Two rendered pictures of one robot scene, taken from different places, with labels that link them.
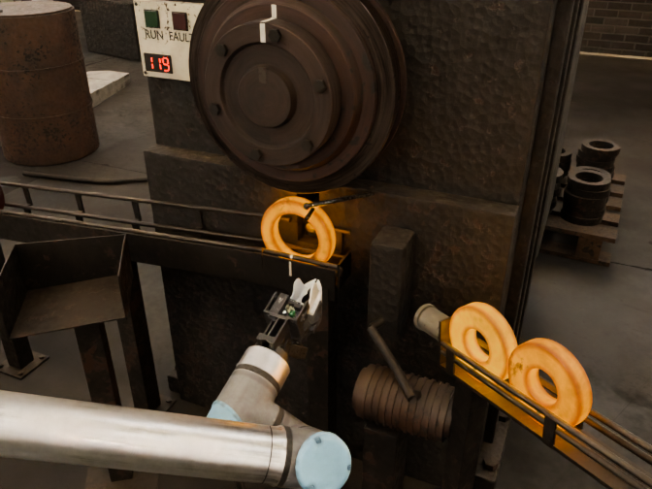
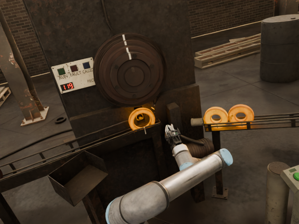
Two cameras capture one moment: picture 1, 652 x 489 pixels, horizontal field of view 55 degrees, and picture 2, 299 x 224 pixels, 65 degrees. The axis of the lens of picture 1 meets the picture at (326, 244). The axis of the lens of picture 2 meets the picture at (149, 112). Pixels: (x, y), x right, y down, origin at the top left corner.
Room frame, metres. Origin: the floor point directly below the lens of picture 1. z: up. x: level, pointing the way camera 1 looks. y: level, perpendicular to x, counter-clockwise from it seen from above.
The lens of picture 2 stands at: (0.05, 0.81, 1.52)
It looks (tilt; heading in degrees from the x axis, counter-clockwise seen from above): 26 degrees down; 327
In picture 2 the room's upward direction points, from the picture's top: 12 degrees counter-clockwise
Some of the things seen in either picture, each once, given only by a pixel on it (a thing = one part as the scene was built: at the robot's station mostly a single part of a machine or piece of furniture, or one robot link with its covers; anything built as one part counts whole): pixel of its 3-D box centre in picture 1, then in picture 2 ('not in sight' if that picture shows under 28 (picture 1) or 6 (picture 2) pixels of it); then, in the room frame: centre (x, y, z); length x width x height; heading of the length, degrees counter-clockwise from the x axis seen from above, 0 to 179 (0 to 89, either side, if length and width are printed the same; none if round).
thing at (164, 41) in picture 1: (184, 42); (76, 75); (1.54, 0.34, 1.15); 0.26 x 0.02 x 0.18; 66
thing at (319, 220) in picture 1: (298, 235); (142, 120); (1.31, 0.07, 0.75); 0.18 x 0.03 x 0.18; 65
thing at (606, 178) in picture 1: (500, 168); not in sight; (3.02, -0.90, 0.22); 1.20 x 0.81 x 0.44; 64
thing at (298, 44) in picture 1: (270, 95); (133, 75); (1.21, 0.11, 1.11); 0.28 x 0.06 x 0.28; 66
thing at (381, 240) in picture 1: (391, 280); (174, 119); (1.22, -0.15, 0.68); 0.11 x 0.08 x 0.24; 156
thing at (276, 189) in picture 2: not in sight; (276, 200); (0.52, -0.29, 0.26); 0.12 x 0.12 x 0.52
